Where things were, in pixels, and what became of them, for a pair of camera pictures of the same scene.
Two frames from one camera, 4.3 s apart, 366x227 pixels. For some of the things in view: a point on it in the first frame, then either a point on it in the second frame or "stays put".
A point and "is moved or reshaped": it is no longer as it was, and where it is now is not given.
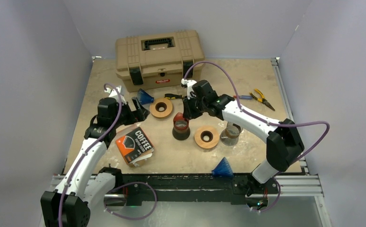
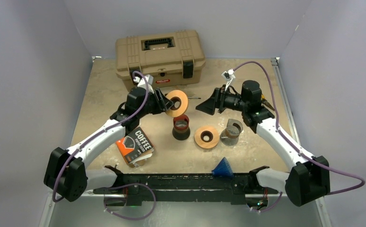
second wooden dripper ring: (206, 136) stays put
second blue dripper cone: (223, 169) stays put
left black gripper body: (126, 116) -> (155, 102)
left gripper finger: (142, 114) -> (167, 107)
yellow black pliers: (262, 99) stays put
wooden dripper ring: (161, 102) is moved or reshaped
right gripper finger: (197, 112) -> (208, 106)
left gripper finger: (137, 105) -> (168, 103)
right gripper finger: (187, 108) -> (215, 95)
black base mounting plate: (186, 187) stays put
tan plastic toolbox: (157, 60) stays put
